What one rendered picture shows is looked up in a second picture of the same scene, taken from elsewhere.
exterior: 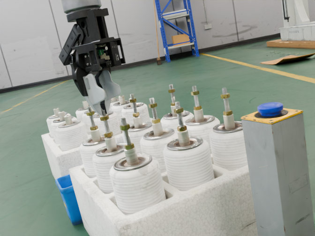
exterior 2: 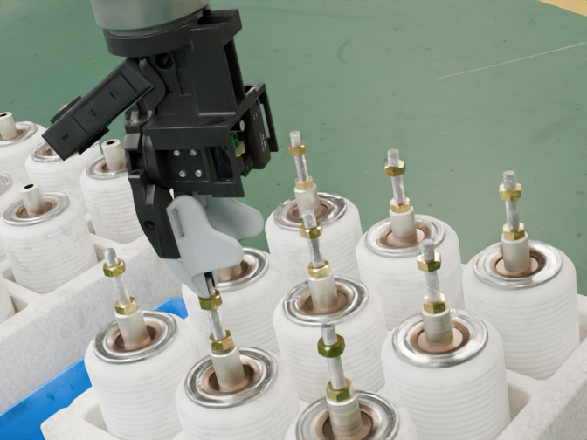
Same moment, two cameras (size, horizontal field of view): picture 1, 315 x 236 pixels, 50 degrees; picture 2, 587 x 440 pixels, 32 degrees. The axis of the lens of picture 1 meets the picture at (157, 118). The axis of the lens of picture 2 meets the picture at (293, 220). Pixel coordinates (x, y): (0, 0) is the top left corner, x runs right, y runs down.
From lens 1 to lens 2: 37 cm
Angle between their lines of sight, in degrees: 23
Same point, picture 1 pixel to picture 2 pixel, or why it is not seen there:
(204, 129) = not seen: hidden behind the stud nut
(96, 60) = (234, 174)
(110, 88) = (225, 217)
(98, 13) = (226, 36)
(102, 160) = (231, 421)
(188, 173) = (471, 418)
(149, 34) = not seen: outside the picture
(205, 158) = (502, 372)
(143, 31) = not seen: outside the picture
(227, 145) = (528, 319)
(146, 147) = (308, 347)
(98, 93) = (215, 249)
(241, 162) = (556, 351)
